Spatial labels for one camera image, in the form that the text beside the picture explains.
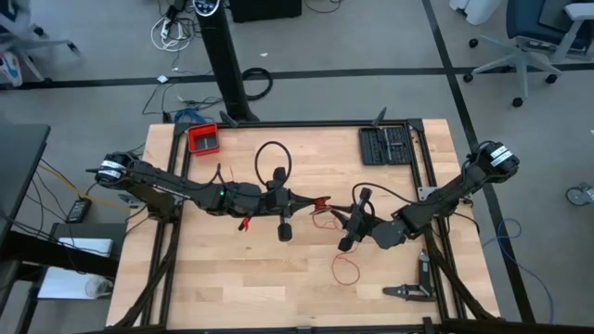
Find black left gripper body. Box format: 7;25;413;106
264;166;296;243

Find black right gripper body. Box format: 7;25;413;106
337;186;380;253

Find thin red wire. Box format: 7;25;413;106
309;196;362;287

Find black wire spool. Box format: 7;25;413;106
309;195;333;217

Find black screwdriver bit case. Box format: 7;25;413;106
357;124;416;167

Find black clamp tool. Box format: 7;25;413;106
381;249;439;303

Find red plastic bin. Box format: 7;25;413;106
187;122;222;158

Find black cabinet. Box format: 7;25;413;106
228;0;303;24

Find clear plastic cup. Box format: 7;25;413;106
84;276;114;300

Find white box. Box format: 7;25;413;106
36;237;115;301

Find black power adapter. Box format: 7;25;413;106
65;197;93;225

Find white plastic object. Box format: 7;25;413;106
448;0;503;27

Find blue and white office chair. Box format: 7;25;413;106
462;0;594;109

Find black desk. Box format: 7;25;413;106
0;122;52;242

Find grey office chair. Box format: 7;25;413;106
0;0;81;83

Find person's shoe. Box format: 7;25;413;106
0;50;23;89

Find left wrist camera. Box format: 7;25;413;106
265;189;291;215

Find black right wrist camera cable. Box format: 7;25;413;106
351;181;412;205

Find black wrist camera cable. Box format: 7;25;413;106
351;181;412;205
253;140;293;187

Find black left wrist camera cable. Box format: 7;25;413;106
253;140;293;187

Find black aluminium table frame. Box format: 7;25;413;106
105;106;503;334

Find black coiled floor cable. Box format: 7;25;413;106
240;66;275;102

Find blue network cable bundle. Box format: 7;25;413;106
173;107;211;125

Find yellow cable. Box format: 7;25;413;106
38;161;129;211

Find long blue floor cable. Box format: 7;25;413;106
481;216;557;326

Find white power strip with cables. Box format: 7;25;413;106
149;12;195;54

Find black side table frame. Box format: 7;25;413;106
0;222;129;334

